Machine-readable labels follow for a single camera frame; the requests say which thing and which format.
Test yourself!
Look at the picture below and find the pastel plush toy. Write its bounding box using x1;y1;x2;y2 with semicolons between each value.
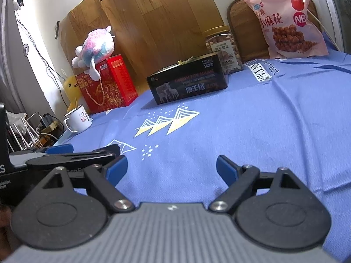
71;26;116;80

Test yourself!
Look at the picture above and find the yellow duck plush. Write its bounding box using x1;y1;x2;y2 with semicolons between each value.
63;75;86;110

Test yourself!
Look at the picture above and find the wooden board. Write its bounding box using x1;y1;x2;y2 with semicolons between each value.
58;0;234;99
226;0;321;61

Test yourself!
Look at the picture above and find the white enamel mug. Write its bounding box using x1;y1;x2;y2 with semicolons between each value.
63;105;94;134

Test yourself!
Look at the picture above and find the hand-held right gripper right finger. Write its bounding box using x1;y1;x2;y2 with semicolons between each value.
209;155;305;212

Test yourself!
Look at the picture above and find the white cable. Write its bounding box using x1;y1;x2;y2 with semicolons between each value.
308;7;344;53

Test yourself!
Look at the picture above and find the large pink snack bag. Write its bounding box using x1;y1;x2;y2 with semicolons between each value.
243;0;330;60

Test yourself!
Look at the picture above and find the white wire rack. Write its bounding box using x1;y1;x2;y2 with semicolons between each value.
8;112;42;152

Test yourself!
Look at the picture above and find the red gift box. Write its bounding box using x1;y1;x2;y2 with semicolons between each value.
75;55;139;115

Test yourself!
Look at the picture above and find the black cardboard box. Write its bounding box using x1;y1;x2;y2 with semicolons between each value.
146;52;230;105

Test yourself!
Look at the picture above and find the blue printed cloth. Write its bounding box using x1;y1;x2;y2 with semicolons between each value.
51;31;351;263

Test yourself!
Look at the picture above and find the frosted patterned glass door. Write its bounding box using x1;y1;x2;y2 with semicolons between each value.
307;0;351;54

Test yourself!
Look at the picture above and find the wooden stick in mug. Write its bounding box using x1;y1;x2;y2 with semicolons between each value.
69;98;83;113

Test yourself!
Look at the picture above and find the clear nut jar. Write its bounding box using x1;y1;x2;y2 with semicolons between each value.
204;25;244;75

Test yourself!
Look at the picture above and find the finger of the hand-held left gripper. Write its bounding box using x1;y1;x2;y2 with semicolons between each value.
41;144;74;155
26;144;122;171

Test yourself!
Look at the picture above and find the black charger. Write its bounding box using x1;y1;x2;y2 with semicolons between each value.
41;114;57;128

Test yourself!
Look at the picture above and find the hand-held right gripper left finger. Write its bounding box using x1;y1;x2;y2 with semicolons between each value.
34;155;135;212

